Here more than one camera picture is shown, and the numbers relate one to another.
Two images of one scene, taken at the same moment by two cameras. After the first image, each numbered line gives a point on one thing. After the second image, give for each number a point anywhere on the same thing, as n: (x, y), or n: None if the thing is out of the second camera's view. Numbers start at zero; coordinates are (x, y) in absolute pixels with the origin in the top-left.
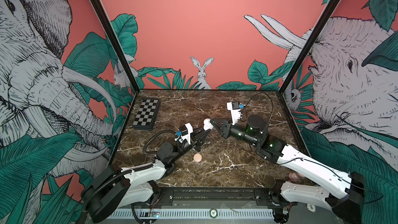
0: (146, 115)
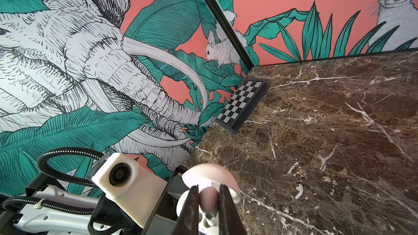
0: (242, 104)
